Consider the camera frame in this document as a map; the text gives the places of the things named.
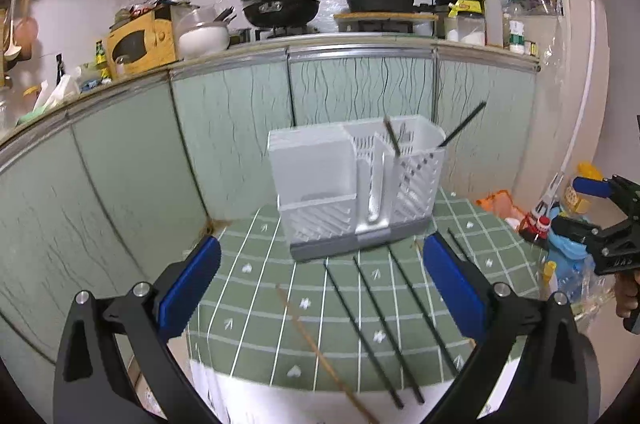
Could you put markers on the clear plastic container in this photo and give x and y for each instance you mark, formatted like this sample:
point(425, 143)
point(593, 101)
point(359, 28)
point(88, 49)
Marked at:
point(197, 15)

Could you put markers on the wooden chopstick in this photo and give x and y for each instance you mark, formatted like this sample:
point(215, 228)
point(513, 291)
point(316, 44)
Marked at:
point(320, 349)

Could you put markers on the white bowl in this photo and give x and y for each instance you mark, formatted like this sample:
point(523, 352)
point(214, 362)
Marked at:
point(202, 41)

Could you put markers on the white pipe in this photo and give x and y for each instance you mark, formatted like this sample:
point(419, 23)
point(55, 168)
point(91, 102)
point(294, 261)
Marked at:
point(590, 54)

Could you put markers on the white bottle green label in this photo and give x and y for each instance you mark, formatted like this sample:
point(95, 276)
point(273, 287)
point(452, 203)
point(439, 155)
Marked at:
point(516, 38)

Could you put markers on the white plastic bag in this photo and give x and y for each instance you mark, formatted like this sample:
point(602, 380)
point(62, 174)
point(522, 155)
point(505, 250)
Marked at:
point(57, 94)

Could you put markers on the dark sauce bottle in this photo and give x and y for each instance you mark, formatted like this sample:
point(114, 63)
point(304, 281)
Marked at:
point(61, 69)

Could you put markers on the black chopstick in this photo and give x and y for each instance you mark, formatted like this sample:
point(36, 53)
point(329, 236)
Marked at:
point(362, 333)
point(387, 329)
point(422, 311)
point(391, 134)
point(465, 124)

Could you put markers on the small can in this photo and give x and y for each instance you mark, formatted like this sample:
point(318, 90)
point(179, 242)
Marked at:
point(531, 48)

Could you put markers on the green wavy-pattern cabinet door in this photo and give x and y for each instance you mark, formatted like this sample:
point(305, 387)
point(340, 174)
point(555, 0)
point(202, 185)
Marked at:
point(350, 89)
point(135, 174)
point(490, 129)
point(235, 119)
point(35, 229)

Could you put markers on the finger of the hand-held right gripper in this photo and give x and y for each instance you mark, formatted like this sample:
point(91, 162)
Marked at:
point(570, 226)
point(592, 187)

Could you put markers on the orange bag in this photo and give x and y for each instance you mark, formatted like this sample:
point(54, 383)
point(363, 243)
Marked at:
point(497, 209)

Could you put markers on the yellow toy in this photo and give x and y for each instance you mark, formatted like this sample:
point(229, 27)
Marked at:
point(585, 199)

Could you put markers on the large clear jar white powder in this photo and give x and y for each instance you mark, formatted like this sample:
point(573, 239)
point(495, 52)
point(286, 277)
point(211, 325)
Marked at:
point(472, 31)

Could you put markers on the white squeeze bottle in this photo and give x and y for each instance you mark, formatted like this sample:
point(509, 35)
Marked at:
point(494, 19)

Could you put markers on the yellow countertop oven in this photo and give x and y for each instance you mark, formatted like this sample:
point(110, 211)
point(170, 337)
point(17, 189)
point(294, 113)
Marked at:
point(150, 39)

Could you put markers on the green bottle yellow label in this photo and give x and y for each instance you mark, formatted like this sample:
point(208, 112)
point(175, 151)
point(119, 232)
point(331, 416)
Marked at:
point(101, 61)

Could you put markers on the black frying pan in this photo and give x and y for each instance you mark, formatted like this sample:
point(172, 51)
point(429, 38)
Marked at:
point(280, 11)

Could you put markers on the person's right hand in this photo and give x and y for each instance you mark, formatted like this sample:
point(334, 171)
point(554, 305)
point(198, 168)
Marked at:
point(627, 296)

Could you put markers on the red cap bottle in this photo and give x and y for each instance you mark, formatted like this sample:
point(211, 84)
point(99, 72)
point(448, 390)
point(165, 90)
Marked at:
point(535, 226)

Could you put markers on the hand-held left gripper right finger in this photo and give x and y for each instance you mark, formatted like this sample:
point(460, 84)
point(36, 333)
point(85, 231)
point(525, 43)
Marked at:
point(455, 284)

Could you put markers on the white plastic utensil holder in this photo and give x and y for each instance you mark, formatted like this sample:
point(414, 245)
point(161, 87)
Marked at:
point(310, 174)

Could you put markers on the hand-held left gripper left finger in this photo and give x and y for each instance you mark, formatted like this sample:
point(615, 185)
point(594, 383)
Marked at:
point(195, 289)

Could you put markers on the small clear jar white powder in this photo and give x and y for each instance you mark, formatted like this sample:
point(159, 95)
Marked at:
point(451, 31)

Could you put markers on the green checkered tablecloth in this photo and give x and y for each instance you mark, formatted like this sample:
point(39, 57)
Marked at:
point(270, 299)

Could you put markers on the wooden board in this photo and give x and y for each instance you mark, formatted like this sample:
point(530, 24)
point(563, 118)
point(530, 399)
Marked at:
point(385, 16)

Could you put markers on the yellow packet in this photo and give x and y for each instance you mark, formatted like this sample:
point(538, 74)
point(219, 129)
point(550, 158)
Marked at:
point(467, 7)

